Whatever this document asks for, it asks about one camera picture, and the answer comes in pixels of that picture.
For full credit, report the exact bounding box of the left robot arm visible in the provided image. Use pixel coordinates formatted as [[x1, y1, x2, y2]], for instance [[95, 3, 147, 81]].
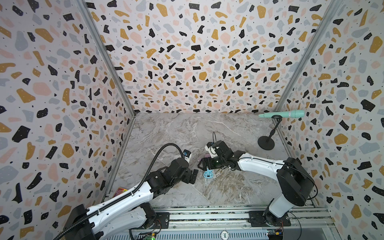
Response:
[[62, 158, 199, 240]]

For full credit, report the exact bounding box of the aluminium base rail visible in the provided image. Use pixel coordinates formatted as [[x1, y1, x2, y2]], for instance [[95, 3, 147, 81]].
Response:
[[86, 205, 340, 240]]

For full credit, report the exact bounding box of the colourful packet at wall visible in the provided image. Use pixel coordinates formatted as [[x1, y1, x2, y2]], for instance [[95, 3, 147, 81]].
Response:
[[114, 187, 127, 197]]

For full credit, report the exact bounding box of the mint green microphone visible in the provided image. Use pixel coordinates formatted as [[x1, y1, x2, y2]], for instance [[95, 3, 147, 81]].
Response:
[[258, 110, 306, 119]]

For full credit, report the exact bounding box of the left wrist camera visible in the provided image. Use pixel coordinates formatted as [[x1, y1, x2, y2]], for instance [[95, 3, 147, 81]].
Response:
[[183, 150, 192, 163]]

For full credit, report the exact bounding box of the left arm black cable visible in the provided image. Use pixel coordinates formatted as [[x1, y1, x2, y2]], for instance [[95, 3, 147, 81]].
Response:
[[53, 142, 185, 240]]

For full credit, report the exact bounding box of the blue earbud charging case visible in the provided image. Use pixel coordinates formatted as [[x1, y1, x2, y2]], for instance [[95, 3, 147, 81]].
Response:
[[203, 170, 214, 179]]

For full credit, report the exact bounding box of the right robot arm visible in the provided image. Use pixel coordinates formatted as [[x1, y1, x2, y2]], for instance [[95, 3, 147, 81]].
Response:
[[198, 141, 316, 223]]

